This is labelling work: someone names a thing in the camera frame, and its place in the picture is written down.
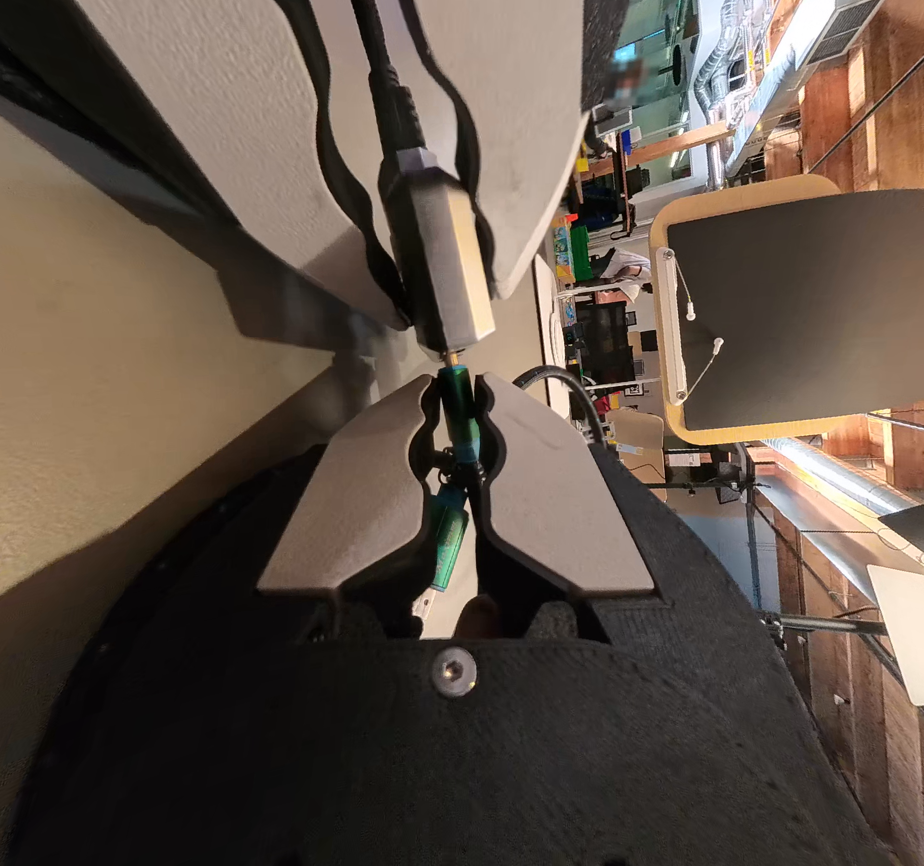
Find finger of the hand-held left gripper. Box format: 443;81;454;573
36;0;412;331
403;0;591;302

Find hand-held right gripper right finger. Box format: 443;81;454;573
473;371;656;600

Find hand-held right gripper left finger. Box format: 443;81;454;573
256;374;441;601

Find black braided cable green plugs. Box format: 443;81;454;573
411;350;607;622

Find silver hub with black cable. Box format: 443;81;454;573
339;0;499;369

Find beige chair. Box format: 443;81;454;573
610;410;668;499

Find green box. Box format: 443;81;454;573
552;224;593;282

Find silver ceiling ducts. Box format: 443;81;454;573
693;0;766;189

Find metal light stand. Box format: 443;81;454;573
758;610;889;639

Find dark lamp hood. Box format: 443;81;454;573
877;505;924;553

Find white light panel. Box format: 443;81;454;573
866;563;924;708

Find silver air duct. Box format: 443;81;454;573
758;436;924;521

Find black board wooden frame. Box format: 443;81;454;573
648;175;924;446

